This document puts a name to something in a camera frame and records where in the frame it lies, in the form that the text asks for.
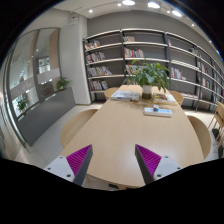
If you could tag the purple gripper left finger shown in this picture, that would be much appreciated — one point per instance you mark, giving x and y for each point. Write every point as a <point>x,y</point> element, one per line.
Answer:
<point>73,167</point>

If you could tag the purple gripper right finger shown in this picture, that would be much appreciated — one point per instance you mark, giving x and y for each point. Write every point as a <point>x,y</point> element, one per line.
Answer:
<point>153,166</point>

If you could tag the small red white charger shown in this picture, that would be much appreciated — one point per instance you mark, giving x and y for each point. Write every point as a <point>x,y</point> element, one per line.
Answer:
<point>155,108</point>

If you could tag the wooden chair left near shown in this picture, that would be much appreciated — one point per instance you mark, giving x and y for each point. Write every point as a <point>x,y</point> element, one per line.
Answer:
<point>74,125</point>

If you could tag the white power strip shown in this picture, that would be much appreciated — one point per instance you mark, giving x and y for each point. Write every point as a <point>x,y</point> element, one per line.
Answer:
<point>158,112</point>

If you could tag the wooden chair right near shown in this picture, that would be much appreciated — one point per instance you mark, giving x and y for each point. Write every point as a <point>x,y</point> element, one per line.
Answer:
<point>202,133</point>

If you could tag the grey low partition counter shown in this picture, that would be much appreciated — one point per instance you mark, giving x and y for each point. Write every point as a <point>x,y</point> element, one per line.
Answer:
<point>38,120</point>

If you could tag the book stack on table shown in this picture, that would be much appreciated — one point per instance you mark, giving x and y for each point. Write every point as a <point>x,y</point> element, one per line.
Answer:
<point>163,98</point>

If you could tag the wooden chair far right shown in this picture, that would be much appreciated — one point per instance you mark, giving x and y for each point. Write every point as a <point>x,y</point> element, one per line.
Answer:
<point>178,97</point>

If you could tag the open magazine on table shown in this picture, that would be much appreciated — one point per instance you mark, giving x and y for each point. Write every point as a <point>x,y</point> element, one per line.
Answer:
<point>125,95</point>

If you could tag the wooden chair at right edge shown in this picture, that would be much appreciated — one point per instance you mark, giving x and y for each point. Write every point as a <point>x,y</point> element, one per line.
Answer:
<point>218,118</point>

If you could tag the potted plant by window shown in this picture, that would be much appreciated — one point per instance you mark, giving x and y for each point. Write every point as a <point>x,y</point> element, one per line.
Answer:
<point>22,104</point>

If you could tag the wooden chair far left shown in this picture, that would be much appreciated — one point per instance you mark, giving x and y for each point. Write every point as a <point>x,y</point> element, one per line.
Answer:
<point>109,92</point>

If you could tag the potted plant on counter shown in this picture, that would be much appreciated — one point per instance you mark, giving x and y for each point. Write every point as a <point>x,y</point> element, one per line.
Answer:
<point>62,83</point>

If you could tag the green potted plant white vase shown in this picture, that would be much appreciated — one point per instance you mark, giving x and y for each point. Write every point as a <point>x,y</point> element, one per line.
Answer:
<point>146,76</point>

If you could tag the large grey bookshelf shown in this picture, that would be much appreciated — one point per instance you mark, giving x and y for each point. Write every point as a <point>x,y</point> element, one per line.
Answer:
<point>193,70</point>

